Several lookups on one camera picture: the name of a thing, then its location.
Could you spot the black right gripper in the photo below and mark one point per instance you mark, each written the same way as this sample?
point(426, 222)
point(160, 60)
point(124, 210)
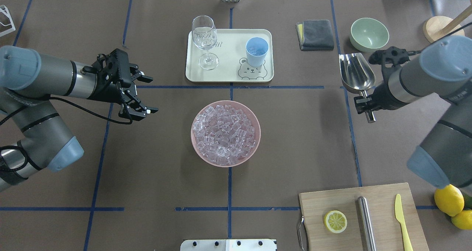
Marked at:
point(383, 97)

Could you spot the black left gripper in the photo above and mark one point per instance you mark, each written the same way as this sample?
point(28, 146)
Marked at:
point(104, 92)

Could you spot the metal ice scoop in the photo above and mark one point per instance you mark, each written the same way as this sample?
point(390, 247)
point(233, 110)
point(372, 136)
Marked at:
point(358, 77)

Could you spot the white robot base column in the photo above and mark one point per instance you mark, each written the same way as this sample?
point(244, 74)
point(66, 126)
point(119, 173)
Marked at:
point(230, 245)

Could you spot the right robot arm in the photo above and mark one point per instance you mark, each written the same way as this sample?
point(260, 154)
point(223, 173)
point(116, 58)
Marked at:
point(435, 86)

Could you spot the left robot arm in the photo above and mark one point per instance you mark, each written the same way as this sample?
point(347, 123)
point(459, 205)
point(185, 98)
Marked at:
point(30, 80)

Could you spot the pile of clear ice cubes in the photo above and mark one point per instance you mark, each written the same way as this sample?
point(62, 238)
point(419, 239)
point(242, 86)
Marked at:
point(225, 133)

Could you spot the light blue plastic cup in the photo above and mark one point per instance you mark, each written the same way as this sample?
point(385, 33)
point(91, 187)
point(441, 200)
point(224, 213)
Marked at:
point(256, 51)

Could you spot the green ceramic bowl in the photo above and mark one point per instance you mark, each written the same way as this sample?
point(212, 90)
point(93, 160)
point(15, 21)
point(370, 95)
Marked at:
point(368, 34)

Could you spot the grey folded cloth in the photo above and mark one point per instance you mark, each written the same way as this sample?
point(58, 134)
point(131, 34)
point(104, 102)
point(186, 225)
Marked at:
point(315, 35)

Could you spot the clear wine glass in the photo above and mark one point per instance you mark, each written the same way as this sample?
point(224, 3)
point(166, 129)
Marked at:
point(204, 36)

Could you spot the pink bowl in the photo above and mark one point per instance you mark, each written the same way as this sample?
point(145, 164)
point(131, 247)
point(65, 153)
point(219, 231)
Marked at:
point(225, 133)

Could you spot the cream bear tray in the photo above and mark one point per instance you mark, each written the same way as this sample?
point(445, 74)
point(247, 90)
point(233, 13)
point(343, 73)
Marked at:
point(231, 51)

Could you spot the whole yellow lemon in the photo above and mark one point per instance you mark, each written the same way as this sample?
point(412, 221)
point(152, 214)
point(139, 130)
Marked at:
point(449, 200)

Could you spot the green lime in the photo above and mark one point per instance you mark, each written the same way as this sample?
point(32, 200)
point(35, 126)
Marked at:
point(467, 200)

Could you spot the lemon half slice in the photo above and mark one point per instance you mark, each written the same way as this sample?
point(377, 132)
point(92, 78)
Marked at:
point(335, 221)

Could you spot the steel rolling rod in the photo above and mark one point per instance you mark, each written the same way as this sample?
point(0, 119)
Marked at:
point(365, 224)

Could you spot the yellow plastic knife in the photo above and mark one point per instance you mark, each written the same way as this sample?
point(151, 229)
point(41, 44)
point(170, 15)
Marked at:
point(398, 209)

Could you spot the white wire cup rack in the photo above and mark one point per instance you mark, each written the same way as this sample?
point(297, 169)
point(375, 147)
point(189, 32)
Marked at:
point(7, 25)

